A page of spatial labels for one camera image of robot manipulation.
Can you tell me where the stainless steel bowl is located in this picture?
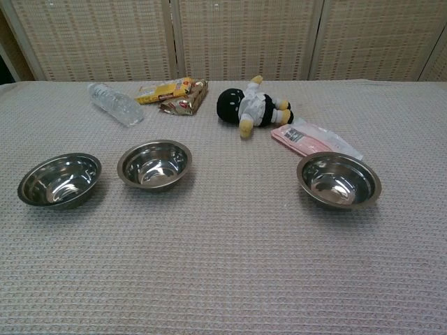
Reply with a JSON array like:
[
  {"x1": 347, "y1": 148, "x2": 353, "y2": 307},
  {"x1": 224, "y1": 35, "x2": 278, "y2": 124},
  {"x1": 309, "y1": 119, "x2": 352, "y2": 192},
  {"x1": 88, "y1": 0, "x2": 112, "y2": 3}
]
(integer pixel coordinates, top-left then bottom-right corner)
[
  {"x1": 17, "y1": 152, "x2": 103, "y2": 211},
  {"x1": 116, "y1": 139, "x2": 193, "y2": 194},
  {"x1": 296, "y1": 151, "x2": 382, "y2": 210}
]

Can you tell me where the black and white plush doll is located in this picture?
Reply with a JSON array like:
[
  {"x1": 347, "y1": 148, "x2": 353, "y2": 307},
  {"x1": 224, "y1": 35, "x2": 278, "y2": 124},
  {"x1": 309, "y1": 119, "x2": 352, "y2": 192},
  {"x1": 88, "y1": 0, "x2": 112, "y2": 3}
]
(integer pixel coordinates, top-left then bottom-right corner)
[{"x1": 217, "y1": 75, "x2": 295, "y2": 140}]

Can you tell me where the brown foil snack package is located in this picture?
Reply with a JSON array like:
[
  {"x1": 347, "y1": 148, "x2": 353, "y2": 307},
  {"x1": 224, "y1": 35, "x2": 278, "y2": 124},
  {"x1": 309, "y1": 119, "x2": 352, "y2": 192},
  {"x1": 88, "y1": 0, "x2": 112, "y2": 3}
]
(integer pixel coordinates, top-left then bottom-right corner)
[{"x1": 159, "y1": 79, "x2": 210, "y2": 117}]

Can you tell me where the pink plastic package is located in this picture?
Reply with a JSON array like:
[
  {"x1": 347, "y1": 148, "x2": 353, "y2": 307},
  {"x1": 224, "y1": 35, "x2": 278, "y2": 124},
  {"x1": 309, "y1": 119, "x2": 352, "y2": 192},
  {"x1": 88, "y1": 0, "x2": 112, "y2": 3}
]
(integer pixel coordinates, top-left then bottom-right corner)
[{"x1": 270, "y1": 117, "x2": 364, "y2": 162}]

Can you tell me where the beige waffle-weave tablecloth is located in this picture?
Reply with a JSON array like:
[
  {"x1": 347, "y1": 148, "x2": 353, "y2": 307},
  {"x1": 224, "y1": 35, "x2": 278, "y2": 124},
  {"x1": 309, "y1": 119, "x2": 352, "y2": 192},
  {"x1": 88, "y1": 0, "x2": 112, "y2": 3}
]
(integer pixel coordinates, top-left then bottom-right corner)
[{"x1": 0, "y1": 80, "x2": 447, "y2": 335}]

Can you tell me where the yellow snack package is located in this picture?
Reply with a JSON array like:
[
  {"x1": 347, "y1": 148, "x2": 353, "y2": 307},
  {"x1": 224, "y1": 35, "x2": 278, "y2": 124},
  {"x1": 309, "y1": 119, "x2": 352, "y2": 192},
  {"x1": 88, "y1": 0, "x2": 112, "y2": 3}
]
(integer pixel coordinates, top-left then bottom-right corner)
[{"x1": 134, "y1": 77, "x2": 195, "y2": 105}]

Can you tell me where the clear plastic water bottle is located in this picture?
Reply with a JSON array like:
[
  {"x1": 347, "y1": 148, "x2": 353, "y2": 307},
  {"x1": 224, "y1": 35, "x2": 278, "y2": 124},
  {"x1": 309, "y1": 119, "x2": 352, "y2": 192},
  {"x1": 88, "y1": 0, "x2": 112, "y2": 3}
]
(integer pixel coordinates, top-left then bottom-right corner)
[{"x1": 87, "y1": 82, "x2": 145, "y2": 128}]

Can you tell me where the woven folding screen panel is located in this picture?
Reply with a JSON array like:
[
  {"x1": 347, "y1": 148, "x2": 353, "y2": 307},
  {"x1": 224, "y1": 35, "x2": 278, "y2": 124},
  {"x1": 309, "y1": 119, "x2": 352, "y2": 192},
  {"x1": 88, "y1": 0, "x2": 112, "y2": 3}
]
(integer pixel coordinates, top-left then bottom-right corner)
[
  {"x1": 0, "y1": 0, "x2": 179, "y2": 83},
  {"x1": 174, "y1": 0, "x2": 324, "y2": 82},
  {"x1": 309, "y1": 0, "x2": 447, "y2": 83},
  {"x1": 418, "y1": 33, "x2": 447, "y2": 83}
]

